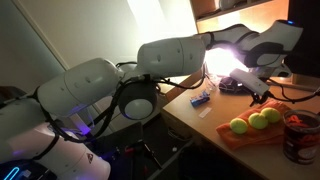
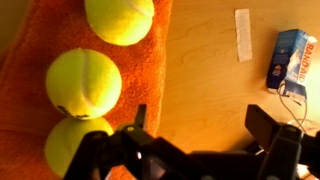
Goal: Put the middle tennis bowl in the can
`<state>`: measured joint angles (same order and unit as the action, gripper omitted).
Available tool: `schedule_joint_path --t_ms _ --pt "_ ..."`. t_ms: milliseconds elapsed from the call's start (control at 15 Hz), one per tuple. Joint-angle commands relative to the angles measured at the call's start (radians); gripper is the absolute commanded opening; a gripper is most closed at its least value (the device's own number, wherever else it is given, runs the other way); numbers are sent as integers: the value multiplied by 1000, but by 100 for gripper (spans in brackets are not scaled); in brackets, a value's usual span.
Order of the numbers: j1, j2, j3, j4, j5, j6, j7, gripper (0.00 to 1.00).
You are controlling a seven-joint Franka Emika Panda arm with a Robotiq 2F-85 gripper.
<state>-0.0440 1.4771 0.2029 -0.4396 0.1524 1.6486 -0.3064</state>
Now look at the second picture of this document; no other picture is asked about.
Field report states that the yellow tennis ball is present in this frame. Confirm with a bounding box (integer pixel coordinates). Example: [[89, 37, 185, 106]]
[[45, 48, 123, 120], [43, 116, 115, 178], [84, 0, 155, 47]]

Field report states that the blue band-aid box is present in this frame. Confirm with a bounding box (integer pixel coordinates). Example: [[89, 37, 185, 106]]
[[265, 28, 318, 101]]

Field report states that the orange towel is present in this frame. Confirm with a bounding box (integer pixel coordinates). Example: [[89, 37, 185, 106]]
[[0, 0, 174, 180]]

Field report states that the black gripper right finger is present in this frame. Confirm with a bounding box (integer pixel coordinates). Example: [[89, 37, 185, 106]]
[[244, 104, 320, 180]]

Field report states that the white tape strip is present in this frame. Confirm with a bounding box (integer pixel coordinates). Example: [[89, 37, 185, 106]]
[[234, 8, 253, 63]]

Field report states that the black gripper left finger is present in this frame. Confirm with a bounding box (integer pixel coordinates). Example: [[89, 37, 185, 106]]
[[63, 104, 148, 180]]

